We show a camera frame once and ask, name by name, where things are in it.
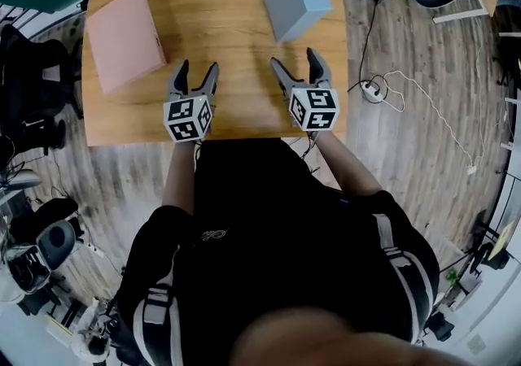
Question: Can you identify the person's left forearm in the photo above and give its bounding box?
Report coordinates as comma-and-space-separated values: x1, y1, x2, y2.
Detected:
164, 140, 196, 217

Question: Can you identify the white cable with plug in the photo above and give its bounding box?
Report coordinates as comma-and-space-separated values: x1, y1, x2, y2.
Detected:
382, 70, 488, 176

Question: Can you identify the black office chair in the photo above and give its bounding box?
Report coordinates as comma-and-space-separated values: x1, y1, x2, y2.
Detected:
0, 24, 82, 150

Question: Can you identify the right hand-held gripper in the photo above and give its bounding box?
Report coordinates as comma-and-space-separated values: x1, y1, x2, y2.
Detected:
269, 46, 341, 133

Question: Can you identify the person's face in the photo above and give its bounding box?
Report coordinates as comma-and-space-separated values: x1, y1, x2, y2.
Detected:
234, 309, 521, 366

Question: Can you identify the person's right forearm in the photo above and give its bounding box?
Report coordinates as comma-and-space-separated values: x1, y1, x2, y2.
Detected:
315, 130, 383, 198

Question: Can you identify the pink box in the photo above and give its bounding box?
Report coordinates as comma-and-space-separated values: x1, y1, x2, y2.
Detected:
85, 0, 168, 96

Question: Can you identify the person's black shirt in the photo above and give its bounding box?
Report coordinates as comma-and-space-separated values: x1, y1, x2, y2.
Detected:
117, 138, 441, 366

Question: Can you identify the grey white harness strap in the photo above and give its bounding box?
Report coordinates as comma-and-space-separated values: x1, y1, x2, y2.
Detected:
132, 286, 180, 366
372, 212, 435, 343

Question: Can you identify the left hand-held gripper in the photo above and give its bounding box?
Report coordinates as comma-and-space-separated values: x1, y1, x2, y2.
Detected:
163, 59, 221, 144

